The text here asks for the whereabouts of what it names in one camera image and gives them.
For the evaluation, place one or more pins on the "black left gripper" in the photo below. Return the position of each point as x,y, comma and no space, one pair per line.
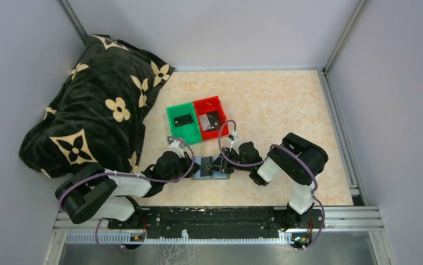
187,162

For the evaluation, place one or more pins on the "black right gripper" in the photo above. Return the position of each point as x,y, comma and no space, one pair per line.
216,165

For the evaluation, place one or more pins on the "grey leather card holder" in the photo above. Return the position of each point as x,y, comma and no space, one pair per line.
216,175

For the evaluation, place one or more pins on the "dark credit card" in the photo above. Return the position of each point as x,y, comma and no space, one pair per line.
205,163
215,118

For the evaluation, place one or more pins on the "silver grey credit card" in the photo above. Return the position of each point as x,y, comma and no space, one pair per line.
205,122

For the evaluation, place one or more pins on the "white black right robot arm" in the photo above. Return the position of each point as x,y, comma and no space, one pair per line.
297,157

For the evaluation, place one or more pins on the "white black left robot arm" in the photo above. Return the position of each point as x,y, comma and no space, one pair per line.
97,192

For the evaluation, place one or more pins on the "green plastic bin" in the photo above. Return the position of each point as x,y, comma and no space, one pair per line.
191,132

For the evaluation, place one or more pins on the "red plastic bin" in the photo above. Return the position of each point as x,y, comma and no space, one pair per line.
204,106

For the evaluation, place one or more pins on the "black floral plush blanket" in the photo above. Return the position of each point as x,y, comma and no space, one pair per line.
98,114

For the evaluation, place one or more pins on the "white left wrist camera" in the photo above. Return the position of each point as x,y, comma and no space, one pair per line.
176,145

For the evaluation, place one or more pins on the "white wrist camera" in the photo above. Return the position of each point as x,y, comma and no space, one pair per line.
176,145
234,140

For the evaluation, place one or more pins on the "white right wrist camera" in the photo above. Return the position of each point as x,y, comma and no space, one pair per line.
234,140

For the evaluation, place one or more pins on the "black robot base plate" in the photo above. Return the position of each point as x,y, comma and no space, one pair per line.
247,222

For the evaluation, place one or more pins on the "slotted grey cable duct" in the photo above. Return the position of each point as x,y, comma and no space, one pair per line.
127,238

